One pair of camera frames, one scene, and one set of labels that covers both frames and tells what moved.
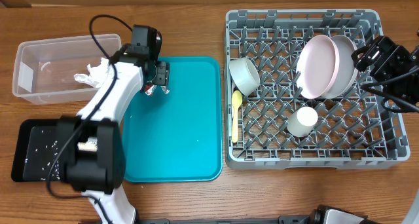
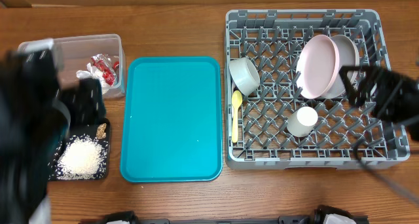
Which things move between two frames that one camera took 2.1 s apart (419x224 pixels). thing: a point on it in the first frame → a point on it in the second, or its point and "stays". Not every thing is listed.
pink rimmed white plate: x=317 y=67 stays
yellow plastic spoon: x=236 y=99 stays
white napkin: x=97 y=74 stays
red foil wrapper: x=149 y=89 → x=107 y=66
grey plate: x=347 y=73 stays
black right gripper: x=391 y=53 → x=390 y=84
